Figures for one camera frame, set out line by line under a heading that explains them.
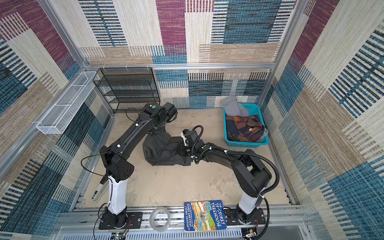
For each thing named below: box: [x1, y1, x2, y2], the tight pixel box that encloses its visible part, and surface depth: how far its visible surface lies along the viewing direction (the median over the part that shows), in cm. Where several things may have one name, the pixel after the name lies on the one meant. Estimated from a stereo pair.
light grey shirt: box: [222, 95, 249, 117], surface depth 110 cm
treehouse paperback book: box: [184, 200, 228, 233], surface depth 74 cm
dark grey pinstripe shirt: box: [143, 126, 192, 166], surface depth 93 cm
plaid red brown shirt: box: [226, 115, 265, 142], surface depth 99 cm
